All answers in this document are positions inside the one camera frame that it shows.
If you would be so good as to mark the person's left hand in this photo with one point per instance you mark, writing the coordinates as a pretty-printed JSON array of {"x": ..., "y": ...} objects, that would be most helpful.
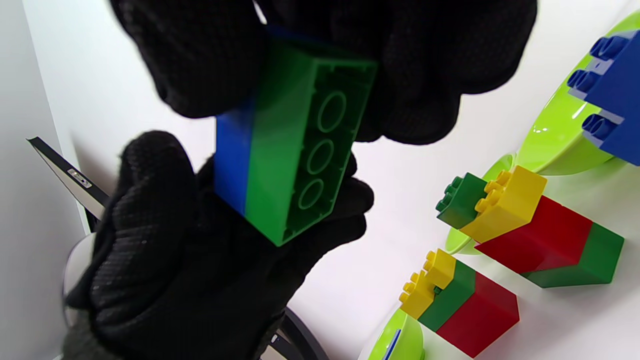
[{"x": 425, "y": 60}]

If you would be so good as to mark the small green toy brick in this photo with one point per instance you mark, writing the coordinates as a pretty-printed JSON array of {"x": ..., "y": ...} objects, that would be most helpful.
[{"x": 465, "y": 202}]

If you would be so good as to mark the small yellow toy brick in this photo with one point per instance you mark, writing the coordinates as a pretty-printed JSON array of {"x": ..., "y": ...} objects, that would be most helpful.
[
  {"x": 417, "y": 300},
  {"x": 442, "y": 267}
]

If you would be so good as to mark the small blue toy brick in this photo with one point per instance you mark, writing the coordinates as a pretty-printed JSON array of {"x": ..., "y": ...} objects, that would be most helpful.
[
  {"x": 615, "y": 75},
  {"x": 394, "y": 345}
]

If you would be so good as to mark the grey flat panel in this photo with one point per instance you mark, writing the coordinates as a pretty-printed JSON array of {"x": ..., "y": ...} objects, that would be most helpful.
[{"x": 75, "y": 182}]

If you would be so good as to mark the lime green plastic bowl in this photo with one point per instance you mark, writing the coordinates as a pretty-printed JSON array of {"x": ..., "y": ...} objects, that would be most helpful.
[
  {"x": 407, "y": 340},
  {"x": 555, "y": 130},
  {"x": 456, "y": 244}
]

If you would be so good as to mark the person's right hand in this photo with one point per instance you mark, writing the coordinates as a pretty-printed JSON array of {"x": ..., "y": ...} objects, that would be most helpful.
[{"x": 175, "y": 280}]

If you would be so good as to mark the long yellow toy brick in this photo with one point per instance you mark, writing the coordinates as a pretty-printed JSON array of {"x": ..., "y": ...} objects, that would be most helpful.
[{"x": 515, "y": 205}]

